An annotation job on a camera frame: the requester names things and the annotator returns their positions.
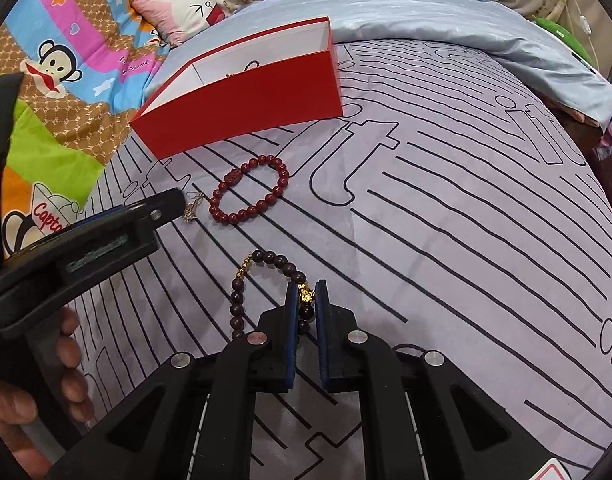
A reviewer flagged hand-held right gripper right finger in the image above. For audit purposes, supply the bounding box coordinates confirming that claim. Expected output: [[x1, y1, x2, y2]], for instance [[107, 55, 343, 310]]
[[313, 279, 553, 480]]

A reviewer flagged dark red bead bracelet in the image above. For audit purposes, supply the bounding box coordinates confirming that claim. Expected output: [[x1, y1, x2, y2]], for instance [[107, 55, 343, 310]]
[[209, 155, 290, 226]]

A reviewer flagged colourful monkey printed blanket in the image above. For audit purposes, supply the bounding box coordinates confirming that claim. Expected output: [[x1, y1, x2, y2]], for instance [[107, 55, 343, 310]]
[[0, 0, 197, 261]]

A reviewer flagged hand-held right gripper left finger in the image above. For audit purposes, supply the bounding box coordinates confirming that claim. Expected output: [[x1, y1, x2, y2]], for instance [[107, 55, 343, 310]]
[[46, 280, 302, 480]]

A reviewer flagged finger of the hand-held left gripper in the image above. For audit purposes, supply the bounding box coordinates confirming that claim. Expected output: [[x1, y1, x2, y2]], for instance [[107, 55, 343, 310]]
[[76, 187, 188, 233]]

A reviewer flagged white cable with switch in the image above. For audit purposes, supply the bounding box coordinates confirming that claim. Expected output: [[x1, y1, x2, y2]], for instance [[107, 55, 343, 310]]
[[566, 0, 602, 71]]

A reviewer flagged small silver pendant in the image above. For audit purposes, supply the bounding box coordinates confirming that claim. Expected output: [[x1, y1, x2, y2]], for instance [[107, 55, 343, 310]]
[[182, 194, 205, 223]]

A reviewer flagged light blue blanket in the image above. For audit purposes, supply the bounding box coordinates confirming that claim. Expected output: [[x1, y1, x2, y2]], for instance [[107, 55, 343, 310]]
[[226, 0, 612, 128]]

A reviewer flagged green object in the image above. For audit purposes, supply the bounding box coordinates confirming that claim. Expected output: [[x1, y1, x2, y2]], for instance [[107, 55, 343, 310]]
[[533, 17, 594, 68]]

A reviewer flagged person's left hand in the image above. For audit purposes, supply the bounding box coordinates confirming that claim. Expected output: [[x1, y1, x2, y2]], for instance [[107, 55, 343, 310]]
[[0, 305, 96, 480]]

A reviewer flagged white and red packet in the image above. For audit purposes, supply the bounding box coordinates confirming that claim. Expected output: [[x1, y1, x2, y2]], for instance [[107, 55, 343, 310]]
[[528, 457, 574, 480]]

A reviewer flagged pink rabbit pillow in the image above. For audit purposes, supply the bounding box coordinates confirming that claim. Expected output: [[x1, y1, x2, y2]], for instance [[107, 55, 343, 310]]
[[130, 0, 232, 48]]

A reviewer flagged dark brown bead bracelet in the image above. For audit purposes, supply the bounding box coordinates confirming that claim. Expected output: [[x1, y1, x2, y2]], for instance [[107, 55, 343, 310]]
[[228, 249, 319, 341]]

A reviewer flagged red cardboard box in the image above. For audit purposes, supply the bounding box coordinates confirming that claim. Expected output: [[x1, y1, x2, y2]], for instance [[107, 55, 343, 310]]
[[128, 16, 344, 161]]

